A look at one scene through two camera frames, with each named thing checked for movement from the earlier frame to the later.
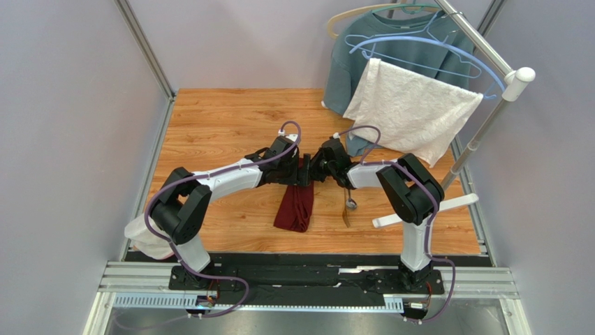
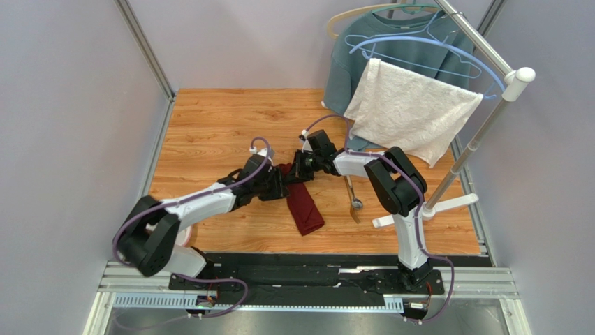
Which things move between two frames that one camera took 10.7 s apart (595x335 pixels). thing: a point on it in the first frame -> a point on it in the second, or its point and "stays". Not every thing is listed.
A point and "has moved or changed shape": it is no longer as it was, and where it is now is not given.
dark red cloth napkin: x=295 y=206 has moved or changed shape
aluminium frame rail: x=150 y=53 stays
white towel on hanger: x=411 y=111 stays
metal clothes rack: x=512 y=84 stays
